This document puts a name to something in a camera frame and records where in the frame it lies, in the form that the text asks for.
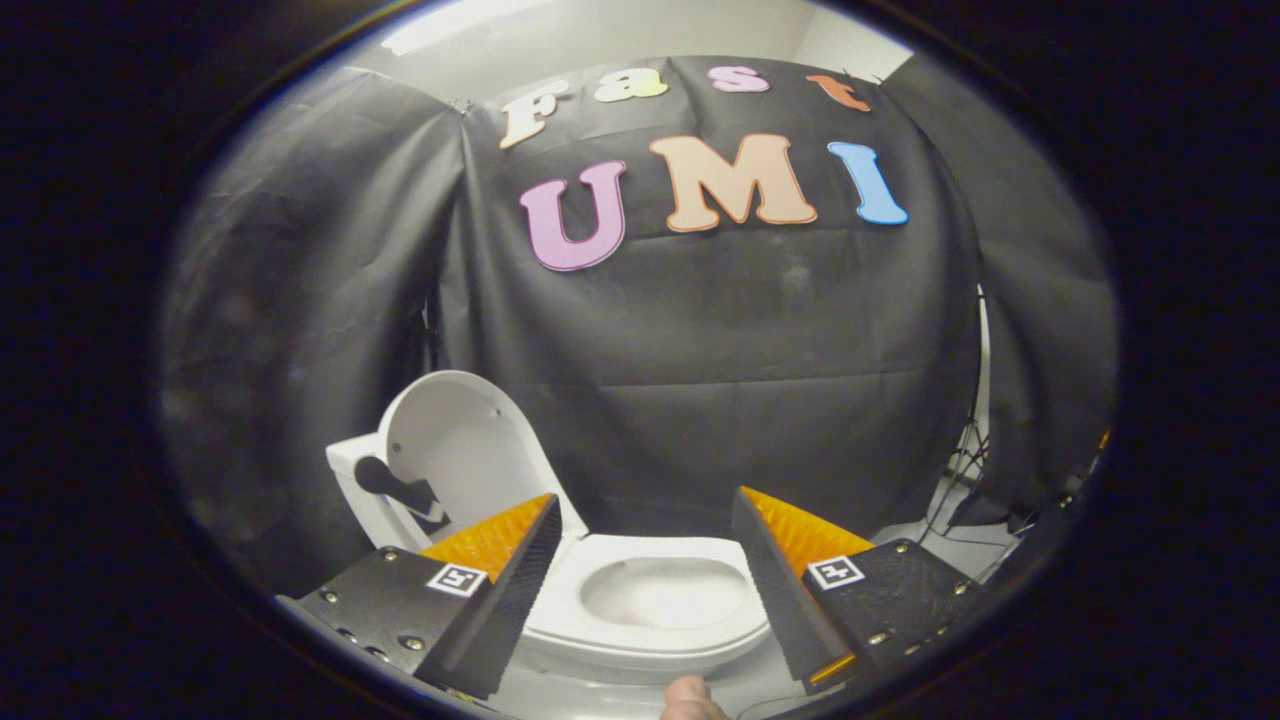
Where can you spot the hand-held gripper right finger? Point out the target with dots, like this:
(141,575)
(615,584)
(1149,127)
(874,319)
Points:
(775,590)

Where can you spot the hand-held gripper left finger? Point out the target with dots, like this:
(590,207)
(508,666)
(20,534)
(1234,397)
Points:
(520,590)

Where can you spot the white toilet lid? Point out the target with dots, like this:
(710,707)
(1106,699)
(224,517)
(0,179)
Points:
(470,440)

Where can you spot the dark grey lid pull tab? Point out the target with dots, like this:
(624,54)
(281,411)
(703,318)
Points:
(385,480)

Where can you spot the white toilet seat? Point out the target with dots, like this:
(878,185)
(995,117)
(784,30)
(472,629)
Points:
(560,600)

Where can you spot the white toilet bowl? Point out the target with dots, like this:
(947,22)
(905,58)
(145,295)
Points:
(660,595)

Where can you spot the white toilet tank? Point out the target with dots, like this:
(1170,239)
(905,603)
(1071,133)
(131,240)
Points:
(365,515)

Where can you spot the white toilet tank cover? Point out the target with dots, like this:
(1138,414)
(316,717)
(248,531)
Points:
(345,452)

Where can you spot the black backdrop cloth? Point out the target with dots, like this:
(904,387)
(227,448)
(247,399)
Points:
(700,350)

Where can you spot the dark equipment with orange clamp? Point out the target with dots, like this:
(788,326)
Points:
(1040,500)

